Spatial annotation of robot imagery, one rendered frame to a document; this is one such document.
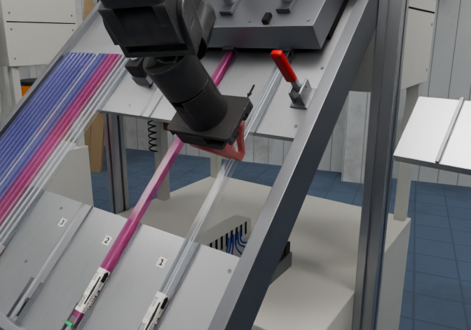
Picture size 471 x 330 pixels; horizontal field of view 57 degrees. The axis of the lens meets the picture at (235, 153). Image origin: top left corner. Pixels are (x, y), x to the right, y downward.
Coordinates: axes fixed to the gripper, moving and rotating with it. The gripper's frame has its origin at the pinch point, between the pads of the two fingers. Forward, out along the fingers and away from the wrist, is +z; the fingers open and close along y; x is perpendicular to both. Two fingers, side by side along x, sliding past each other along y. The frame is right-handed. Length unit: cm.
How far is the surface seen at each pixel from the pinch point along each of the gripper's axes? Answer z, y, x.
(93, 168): 184, 267, -58
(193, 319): 0.6, -5.2, 22.3
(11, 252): 0.7, 31.8, 25.2
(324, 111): 0.7, -10.0, -9.6
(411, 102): 47, -8, -49
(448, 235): 213, -4, -86
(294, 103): 0.1, -5.4, -9.9
